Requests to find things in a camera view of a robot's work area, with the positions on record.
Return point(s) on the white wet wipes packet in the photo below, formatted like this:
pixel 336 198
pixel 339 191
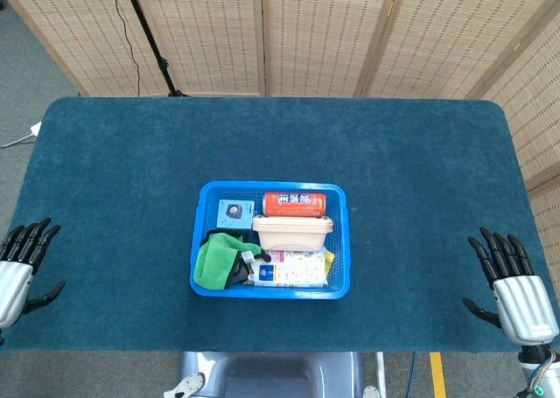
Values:
pixel 289 272

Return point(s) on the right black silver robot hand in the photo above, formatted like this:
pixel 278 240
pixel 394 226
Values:
pixel 522 306

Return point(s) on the green microfiber cloth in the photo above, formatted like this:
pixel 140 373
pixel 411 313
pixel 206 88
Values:
pixel 214 262

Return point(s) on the bamboo folding screen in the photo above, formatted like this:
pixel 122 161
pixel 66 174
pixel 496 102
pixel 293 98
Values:
pixel 210 30

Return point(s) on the black tripod stand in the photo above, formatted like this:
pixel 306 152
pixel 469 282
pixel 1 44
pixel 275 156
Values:
pixel 151 43

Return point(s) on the beige plastic lunch box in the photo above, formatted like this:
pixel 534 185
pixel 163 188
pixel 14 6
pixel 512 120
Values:
pixel 289 238

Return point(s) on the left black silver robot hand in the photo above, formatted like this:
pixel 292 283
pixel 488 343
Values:
pixel 13 280

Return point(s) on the orange drink can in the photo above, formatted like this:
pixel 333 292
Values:
pixel 293 203

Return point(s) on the white narrow floor strip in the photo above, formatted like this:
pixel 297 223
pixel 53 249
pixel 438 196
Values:
pixel 381 372

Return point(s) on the grey robot torso base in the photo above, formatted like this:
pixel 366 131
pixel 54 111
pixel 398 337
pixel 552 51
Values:
pixel 271 376

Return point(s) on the blue perforated plastic basket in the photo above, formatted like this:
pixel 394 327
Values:
pixel 338 240

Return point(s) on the yellow floor tape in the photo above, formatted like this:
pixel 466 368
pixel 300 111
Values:
pixel 437 376

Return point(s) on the dark teal table carpet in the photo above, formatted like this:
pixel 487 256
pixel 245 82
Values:
pixel 109 175

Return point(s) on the light blue cardboard box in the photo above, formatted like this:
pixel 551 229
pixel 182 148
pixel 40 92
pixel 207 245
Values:
pixel 236 214

